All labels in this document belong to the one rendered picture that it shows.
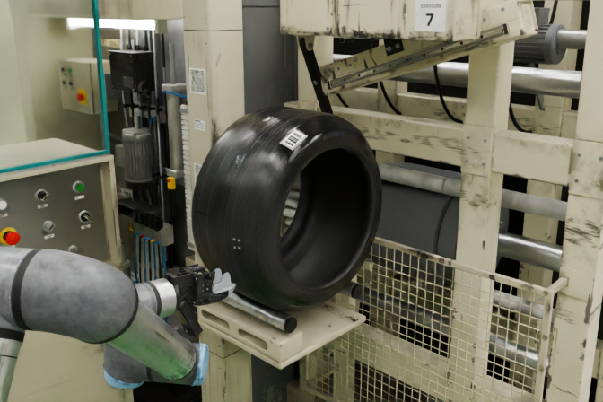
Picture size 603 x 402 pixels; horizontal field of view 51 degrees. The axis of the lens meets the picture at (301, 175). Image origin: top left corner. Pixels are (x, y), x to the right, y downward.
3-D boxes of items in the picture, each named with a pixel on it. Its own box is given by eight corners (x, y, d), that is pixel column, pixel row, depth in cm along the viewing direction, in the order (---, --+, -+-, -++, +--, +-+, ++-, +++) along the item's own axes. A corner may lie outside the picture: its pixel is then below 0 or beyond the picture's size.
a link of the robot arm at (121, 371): (146, 394, 138) (146, 340, 137) (95, 389, 140) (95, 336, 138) (161, 375, 148) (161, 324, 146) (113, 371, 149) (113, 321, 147)
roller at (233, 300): (207, 277, 191) (217, 282, 194) (201, 292, 190) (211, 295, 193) (290, 315, 167) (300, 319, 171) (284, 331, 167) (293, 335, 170)
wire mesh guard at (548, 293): (302, 388, 243) (301, 215, 225) (305, 386, 244) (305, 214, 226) (527, 512, 184) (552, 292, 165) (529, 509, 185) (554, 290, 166)
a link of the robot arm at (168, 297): (161, 325, 144) (137, 311, 151) (179, 320, 148) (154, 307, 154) (162, 288, 143) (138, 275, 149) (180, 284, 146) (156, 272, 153)
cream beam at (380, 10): (278, 35, 195) (277, -15, 191) (331, 31, 212) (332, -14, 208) (452, 42, 154) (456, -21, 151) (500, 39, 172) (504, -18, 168)
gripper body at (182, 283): (218, 271, 155) (178, 280, 146) (216, 304, 157) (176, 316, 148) (199, 262, 160) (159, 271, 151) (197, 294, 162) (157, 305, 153)
